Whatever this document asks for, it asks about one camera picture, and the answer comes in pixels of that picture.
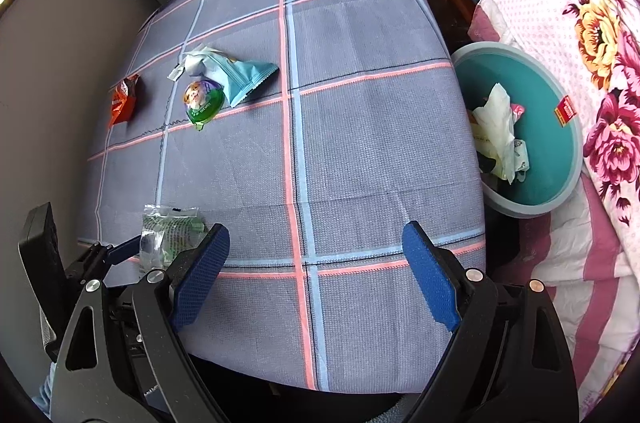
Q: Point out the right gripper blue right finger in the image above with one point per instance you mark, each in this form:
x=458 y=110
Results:
x=507 y=359

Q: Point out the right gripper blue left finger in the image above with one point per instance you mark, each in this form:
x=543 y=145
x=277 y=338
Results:
x=121 y=358

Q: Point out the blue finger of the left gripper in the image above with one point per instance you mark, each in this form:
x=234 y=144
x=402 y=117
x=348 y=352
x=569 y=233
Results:
x=123 y=252

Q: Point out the clear green plastic wrapper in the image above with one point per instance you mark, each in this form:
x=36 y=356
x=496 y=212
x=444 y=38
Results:
x=166 y=232

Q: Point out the orange snack packet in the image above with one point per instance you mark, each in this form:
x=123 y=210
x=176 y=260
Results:
x=124 y=98

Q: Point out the purple green toy egg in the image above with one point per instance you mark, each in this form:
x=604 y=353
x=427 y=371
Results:
x=203 y=99

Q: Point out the light blue snack bag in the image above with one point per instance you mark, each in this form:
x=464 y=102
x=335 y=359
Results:
x=238 y=78

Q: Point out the white tissue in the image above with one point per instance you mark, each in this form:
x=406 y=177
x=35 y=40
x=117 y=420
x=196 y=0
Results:
x=493 y=133

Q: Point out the teal plastic trash bin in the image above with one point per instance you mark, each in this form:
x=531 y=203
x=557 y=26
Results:
x=554 y=152

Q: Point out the grey plaid bed sheet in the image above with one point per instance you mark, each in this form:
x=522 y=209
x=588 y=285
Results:
x=314 y=174

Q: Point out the red sticker on bin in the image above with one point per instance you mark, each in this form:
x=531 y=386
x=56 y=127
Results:
x=565 y=111

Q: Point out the pink floral quilt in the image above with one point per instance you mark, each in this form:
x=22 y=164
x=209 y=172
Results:
x=587 y=249

